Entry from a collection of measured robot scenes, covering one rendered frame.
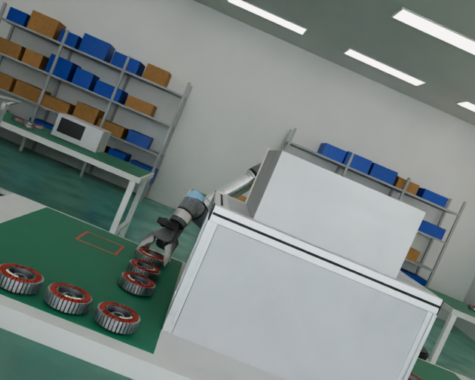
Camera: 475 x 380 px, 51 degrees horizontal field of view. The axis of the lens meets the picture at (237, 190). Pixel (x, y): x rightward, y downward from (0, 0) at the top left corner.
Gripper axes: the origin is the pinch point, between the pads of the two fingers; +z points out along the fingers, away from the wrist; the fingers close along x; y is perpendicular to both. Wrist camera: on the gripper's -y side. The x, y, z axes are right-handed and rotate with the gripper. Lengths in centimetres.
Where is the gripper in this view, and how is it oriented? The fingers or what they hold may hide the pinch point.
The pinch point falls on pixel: (148, 258)
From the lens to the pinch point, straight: 195.4
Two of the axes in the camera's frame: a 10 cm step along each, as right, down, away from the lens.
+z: -4.8, 7.1, -5.1
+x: -8.8, -3.6, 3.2
